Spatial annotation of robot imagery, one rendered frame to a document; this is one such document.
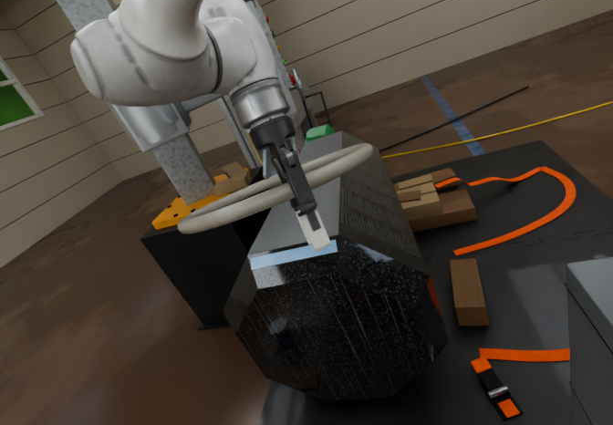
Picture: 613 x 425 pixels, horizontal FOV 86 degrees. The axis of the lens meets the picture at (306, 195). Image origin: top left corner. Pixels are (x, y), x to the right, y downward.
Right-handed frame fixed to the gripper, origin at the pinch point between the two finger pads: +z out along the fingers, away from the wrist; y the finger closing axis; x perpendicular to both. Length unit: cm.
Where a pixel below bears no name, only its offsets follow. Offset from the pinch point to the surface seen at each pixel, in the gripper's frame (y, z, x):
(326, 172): -0.9, -8.4, -5.9
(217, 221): 3.0, -7.9, 14.8
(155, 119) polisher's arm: 117, -58, 32
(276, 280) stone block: 47, 20, 10
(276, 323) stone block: 55, 37, 16
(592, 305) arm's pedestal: -12.4, 30.1, -37.8
